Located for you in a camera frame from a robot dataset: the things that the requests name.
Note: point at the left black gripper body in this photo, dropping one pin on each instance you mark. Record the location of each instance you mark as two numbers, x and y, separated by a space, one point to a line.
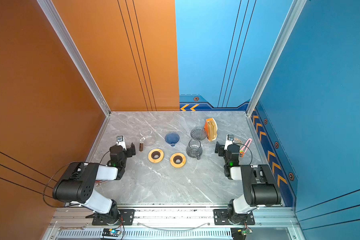
129 149

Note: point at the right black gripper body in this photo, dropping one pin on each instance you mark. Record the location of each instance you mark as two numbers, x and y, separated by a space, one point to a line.
219 149

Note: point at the orange coffee filter box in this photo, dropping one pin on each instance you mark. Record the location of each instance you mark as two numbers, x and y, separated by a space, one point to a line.
211 129

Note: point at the grey ribbed glass pitcher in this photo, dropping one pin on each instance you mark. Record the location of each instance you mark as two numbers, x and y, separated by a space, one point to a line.
194 149

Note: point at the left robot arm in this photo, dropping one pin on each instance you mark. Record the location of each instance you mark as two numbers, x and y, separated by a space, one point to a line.
77 185

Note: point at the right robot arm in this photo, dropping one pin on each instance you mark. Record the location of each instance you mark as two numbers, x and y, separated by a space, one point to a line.
259 185

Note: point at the grey glass dripper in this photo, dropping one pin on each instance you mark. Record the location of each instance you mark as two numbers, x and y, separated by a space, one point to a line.
198 134

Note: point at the blue glass dripper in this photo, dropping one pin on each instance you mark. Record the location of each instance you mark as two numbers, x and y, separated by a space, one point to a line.
172 138

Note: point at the white tape roll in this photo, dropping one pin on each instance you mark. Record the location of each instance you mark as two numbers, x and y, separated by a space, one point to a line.
237 141

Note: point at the metal wrench set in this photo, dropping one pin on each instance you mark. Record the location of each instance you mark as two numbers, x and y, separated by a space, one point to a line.
99 183

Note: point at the left green circuit board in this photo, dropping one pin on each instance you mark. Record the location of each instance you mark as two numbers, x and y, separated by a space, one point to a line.
112 234

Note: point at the right circuit board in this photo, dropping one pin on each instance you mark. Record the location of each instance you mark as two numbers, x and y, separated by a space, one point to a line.
240 234

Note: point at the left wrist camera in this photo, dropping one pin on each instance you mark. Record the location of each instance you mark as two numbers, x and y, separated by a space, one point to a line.
121 142

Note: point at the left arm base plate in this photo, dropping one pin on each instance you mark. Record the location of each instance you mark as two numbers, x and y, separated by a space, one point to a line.
126 216

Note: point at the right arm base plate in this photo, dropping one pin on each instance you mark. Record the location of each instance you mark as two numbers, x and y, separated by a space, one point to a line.
222 217

